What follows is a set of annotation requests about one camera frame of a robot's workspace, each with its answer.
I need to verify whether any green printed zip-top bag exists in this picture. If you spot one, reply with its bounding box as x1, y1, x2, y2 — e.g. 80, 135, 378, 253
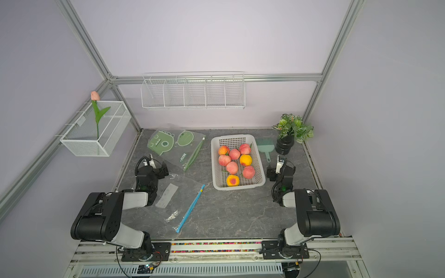
147, 130, 206, 171

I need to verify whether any pink peach with leaf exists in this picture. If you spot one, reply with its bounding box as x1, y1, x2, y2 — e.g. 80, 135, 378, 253
218, 155, 232, 167

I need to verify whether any orange-red peach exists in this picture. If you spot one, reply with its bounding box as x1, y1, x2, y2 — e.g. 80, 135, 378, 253
218, 145, 230, 155

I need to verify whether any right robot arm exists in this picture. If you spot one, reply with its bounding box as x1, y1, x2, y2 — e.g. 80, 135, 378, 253
261, 155, 341, 259

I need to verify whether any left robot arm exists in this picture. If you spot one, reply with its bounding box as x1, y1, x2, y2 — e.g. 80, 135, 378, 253
70, 156, 169, 259

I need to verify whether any red peach front right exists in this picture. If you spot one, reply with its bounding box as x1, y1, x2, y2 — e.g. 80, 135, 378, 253
242, 166, 256, 180

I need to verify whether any red peach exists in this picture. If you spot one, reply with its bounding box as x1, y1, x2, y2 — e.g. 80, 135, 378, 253
239, 144, 251, 155
242, 166, 256, 180

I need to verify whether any clear blue-zipper bag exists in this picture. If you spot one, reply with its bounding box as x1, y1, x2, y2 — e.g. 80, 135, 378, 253
144, 173, 206, 234

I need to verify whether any yellow peach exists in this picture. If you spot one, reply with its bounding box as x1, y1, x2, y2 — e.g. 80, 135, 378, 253
239, 154, 253, 167

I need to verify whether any red peach back right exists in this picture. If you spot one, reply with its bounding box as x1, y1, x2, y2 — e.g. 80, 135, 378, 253
239, 144, 251, 155

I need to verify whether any yellow-red peach front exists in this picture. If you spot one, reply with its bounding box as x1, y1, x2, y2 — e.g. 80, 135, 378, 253
226, 174, 240, 187

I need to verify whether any green dustpan scoop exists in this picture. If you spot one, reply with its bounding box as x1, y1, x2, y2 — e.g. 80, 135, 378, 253
257, 137, 275, 163

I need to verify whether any potted green plant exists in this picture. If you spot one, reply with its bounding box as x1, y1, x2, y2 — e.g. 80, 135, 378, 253
272, 114, 314, 155

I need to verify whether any white plastic basket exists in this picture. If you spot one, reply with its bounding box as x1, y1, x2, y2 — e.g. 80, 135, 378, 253
211, 134, 265, 191

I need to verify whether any pink artificial tulip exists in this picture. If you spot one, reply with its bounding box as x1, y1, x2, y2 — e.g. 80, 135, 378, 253
90, 91, 111, 139

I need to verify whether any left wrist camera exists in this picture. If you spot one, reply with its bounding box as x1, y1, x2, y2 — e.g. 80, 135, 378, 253
143, 157, 156, 169

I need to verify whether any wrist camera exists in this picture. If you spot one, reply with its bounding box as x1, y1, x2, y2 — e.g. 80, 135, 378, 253
275, 155, 287, 174
143, 157, 156, 169

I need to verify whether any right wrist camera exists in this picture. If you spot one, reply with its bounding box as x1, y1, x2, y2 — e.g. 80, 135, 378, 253
275, 155, 287, 174

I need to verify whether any white mesh wall basket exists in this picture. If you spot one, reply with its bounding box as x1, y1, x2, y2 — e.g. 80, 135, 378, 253
60, 101, 132, 157

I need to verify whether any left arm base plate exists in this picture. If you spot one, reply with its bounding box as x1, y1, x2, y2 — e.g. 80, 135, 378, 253
121, 242, 172, 262

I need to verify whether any white wire wall shelf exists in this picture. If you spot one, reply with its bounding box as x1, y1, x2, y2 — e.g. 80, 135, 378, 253
140, 71, 246, 110

